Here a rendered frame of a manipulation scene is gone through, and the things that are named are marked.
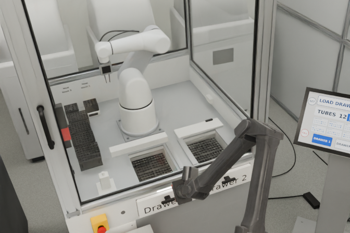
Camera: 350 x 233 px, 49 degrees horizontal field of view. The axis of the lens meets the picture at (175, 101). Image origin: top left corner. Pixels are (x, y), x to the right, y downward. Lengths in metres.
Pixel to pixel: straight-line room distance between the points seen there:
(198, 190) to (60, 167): 0.56
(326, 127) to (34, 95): 1.41
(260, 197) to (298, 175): 2.12
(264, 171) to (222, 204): 0.91
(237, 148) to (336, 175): 1.06
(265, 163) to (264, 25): 0.63
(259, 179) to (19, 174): 2.77
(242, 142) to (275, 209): 1.77
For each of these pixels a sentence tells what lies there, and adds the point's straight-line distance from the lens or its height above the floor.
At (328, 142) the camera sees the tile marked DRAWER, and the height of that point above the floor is 1.00.
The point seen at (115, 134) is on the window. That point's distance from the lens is 1.62.
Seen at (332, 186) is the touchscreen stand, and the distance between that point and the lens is 2.39.
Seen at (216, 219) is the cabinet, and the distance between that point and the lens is 2.20.
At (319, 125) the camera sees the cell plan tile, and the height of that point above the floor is 1.06.
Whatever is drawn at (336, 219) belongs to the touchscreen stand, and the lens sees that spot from 2.56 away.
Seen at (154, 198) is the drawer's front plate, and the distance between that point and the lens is 1.87.
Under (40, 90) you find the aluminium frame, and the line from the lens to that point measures 1.46.
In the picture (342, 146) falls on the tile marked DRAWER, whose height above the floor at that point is 1.00.
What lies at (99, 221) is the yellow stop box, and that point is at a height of 0.91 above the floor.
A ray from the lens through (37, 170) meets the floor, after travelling 3.68.
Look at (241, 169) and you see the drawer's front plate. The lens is 1.99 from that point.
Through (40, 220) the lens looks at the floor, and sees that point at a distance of 3.24.
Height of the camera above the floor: 2.27
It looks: 33 degrees down
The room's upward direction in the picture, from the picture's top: 5 degrees counter-clockwise
